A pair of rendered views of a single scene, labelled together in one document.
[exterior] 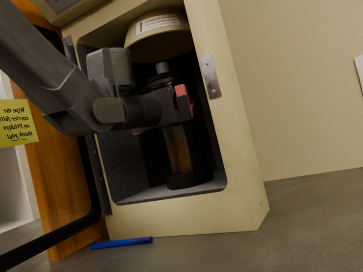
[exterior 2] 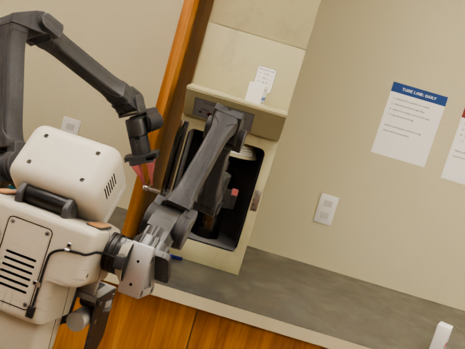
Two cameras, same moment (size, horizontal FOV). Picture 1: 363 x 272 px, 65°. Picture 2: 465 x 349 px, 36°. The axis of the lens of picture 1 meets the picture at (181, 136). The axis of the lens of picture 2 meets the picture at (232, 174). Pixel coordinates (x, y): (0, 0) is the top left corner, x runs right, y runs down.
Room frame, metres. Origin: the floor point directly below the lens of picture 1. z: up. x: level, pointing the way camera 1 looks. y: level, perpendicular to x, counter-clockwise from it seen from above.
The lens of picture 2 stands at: (-1.58, 1.04, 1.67)
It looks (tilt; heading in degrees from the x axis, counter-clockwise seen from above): 10 degrees down; 334
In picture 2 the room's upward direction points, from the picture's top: 16 degrees clockwise
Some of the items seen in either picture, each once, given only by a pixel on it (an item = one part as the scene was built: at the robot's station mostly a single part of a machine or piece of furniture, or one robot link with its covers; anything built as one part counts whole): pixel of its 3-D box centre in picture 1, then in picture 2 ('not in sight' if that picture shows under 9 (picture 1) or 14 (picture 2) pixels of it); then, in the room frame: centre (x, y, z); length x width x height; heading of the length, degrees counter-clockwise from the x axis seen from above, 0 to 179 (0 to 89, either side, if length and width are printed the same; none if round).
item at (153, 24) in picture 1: (160, 36); (233, 144); (0.62, -0.01, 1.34); 0.18 x 0.18 x 0.05
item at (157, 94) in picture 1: (143, 111); (214, 196); (0.52, 0.06, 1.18); 0.10 x 0.07 x 0.07; 62
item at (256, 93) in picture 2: not in sight; (256, 93); (0.47, 0.04, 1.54); 0.05 x 0.05 x 0.06; 51
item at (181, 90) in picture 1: (177, 106); (226, 194); (0.57, -0.01, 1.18); 0.09 x 0.07 x 0.07; 152
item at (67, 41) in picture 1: (85, 125); (169, 178); (0.60, 0.19, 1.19); 0.03 x 0.02 x 0.39; 62
